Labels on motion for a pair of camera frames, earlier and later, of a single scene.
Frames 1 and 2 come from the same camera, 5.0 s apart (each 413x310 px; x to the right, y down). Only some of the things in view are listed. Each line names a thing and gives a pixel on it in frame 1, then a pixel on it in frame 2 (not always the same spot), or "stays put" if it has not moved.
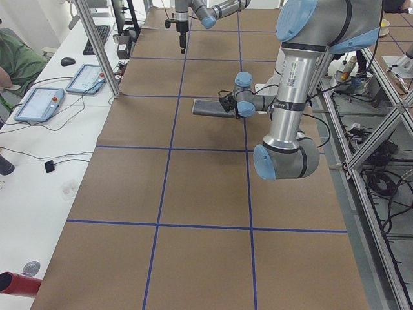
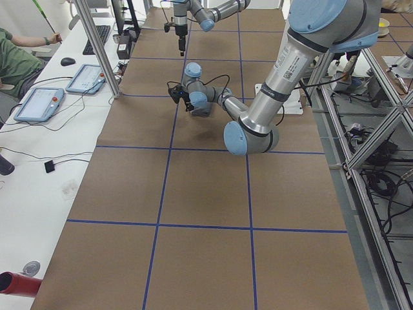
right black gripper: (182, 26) stays put
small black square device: (49, 166) stays put
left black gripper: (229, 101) → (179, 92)
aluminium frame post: (99, 47) stays put
